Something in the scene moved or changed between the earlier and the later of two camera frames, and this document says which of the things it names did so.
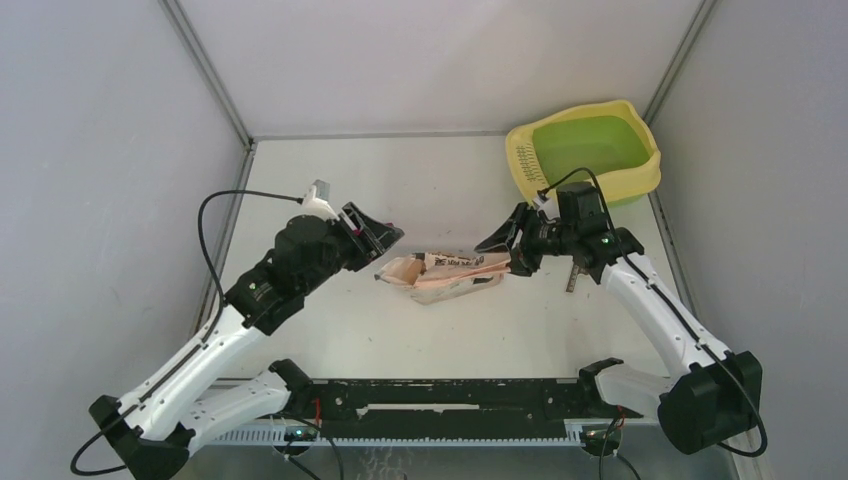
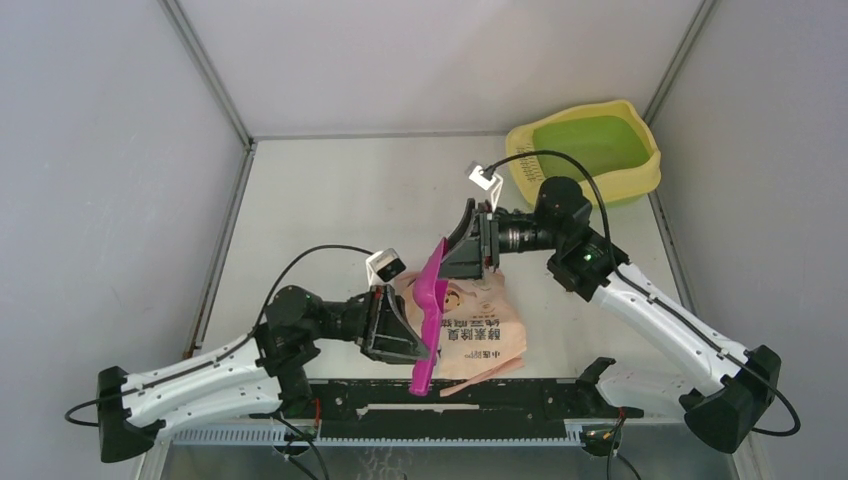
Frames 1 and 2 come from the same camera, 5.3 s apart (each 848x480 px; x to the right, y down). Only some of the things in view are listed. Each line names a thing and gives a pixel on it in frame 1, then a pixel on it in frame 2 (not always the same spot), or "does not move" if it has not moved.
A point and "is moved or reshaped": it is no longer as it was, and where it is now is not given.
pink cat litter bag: (432, 278) is moved or reshaped
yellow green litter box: (611, 139) does not move
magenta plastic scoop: (357, 231) -> (430, 296)
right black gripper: (523, 261) -> (473, 245)
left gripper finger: (363, 239) -> (390, 335)
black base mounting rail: (454, 409) does not move
